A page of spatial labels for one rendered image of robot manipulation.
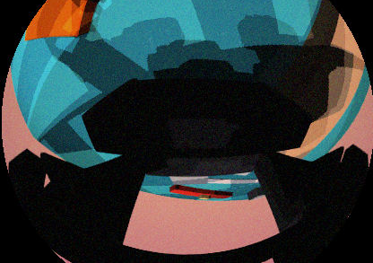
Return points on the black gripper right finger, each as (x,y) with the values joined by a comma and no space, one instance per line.
(289,183)

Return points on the tan wooden floor panel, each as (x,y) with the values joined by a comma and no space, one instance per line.
(324,76)

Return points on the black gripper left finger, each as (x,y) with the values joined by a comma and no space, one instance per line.
(108,190)

